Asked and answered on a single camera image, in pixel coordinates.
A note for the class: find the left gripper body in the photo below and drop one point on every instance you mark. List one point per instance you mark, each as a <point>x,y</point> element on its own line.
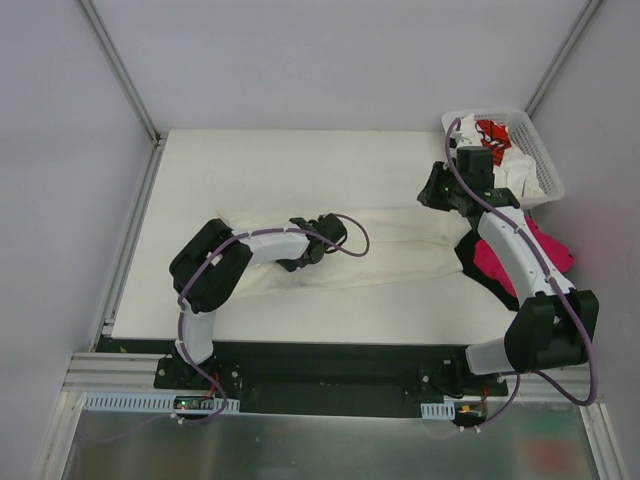
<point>292,262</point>

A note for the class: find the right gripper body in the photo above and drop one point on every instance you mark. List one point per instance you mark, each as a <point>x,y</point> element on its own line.
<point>432,187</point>

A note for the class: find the cream white t shirt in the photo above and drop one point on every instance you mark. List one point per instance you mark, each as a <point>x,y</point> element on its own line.
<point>412,243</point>

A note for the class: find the pink t shirt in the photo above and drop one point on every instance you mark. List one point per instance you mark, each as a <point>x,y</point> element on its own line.
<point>523,261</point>

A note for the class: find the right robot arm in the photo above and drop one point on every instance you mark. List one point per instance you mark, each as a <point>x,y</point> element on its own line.
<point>555,323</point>

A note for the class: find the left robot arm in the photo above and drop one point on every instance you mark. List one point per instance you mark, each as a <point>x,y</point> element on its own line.
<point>208,269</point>

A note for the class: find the white shirts in basket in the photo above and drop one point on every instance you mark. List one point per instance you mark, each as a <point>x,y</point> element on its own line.
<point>518,170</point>

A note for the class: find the red printed white shirt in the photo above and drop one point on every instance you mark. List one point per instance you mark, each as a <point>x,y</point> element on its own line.
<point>495,137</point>

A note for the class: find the white plastic laundry basket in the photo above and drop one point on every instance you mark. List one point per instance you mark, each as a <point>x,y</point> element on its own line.
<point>527,139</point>

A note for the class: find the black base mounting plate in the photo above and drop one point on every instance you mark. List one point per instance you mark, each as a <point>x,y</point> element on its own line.
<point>386,381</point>

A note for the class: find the white slotted cable duct right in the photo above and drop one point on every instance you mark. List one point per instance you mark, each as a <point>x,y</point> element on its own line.
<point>444,410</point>

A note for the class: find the white slotted cable duct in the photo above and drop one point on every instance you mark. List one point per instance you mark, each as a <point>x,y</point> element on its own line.
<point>444,410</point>
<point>159,403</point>

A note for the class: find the right aluminium corner post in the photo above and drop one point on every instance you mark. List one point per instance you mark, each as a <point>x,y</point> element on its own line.
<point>577,31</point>

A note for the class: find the aluminium corner post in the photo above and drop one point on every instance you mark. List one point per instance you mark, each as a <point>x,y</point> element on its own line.
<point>577,31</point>
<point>118,69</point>

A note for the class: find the white slotted cable duct left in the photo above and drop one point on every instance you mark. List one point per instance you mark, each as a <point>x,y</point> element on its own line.
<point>159,403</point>

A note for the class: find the aluminium frame rail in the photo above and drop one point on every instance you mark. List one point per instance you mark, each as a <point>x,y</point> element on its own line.
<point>121,372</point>

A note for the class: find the left aluminium corner post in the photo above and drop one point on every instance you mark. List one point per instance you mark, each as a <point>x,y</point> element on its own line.
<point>118,69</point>

